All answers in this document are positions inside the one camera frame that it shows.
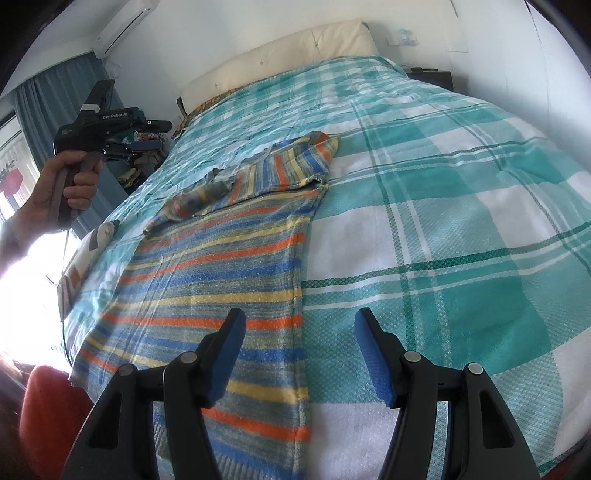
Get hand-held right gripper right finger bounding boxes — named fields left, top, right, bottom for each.
left=355, top=307, right=541, bottom=480

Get patterned pillow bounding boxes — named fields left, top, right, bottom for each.
left=60, top=219, right=121, bottom=319

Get wall switch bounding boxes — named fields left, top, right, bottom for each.
left=385, top=28, right=421, bottom=47

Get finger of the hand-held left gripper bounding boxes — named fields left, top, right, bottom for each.
left=136, top=117, right=172, bottom=134
left=102, top=140, right=163, bottom=160

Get person's left hand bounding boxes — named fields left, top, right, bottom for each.
left=16, top=151, right=99, bottom=232

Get cream padded headboard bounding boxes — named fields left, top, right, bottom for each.
left=175, top=18, right=377, bottom=112

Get person's orange fleece clothing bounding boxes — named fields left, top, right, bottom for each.
left=18, top=364, right=95, bottom=480

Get bed with teal plaid cover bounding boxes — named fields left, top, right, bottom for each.
left=60, top=55, right=591, bottom=480

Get person's left forearm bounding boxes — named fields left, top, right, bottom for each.
left=0, top=203, right=42, bottom=278

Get pile of clothes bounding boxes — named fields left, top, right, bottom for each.
left=111, top=108, right=174, bottom=190

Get blue curtain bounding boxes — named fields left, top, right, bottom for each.
left=14, top=53, right=130, bottom=236

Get dark nightstand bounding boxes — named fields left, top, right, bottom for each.
left=406, top=67, right=455, bottom=93

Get striped knit sweater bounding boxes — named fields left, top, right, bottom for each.
left=69, top=130, right=341, bottom=480

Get white air conditioner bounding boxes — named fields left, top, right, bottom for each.
left=92, top=0, right=162, bottom=58

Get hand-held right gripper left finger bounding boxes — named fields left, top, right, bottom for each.
left=62, top=308, right=246, bottom=480

